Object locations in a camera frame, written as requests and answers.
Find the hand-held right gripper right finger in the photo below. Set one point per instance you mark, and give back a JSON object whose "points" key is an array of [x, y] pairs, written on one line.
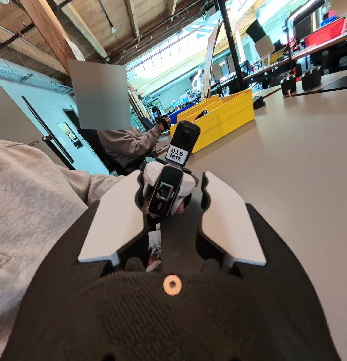
{"points": [[232, 228]]}

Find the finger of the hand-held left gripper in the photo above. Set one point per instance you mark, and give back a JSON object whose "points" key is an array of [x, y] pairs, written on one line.
{"points": [[151, 177], [187, 186]]}

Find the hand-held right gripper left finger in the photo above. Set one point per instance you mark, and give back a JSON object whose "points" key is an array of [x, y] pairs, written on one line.
{"points": [[114, 225]]}

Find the black ethernet adapter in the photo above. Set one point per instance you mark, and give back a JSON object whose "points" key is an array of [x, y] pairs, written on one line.
{"points": [[165, 197]]}

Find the person's left forearm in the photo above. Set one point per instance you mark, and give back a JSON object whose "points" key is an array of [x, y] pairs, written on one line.
{"points": [[106, 186]]}

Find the grey desk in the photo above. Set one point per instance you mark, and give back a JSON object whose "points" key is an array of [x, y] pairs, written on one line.
{"points": [[303, 169]]}

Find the black desk mat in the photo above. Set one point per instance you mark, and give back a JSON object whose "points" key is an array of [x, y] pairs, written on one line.
{"points": [[339, 83]]}

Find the person's left hand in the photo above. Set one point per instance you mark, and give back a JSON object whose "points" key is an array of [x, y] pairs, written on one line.
{"points": [[145, 206]]}

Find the yellow plastic bin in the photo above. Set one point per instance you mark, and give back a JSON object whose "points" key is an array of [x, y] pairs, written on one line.
{"points": [[227, 121]]}

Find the black office chair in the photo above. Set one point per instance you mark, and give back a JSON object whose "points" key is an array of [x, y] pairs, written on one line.
{"points": [[91, 146]]}

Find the tall cardboard sheet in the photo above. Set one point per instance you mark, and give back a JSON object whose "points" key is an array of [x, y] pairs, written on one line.
{"points": [[210, 62]]}

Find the small black box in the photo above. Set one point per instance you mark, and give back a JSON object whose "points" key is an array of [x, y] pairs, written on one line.
{"points": [[258, 102]]}

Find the black charging block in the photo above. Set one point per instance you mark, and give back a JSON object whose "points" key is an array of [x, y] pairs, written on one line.
{"points": [[288, 86], [311, 80]]}

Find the red plastic bin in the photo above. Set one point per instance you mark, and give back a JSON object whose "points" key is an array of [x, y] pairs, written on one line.
{"points": [[328, 33]]}

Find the black metal post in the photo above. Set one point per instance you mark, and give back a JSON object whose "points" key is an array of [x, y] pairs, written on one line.
{"points": [[232, 50]]}

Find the black tablet with wooden frame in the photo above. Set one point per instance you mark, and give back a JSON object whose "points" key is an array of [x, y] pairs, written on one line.
{"points": [[258, 31]]}

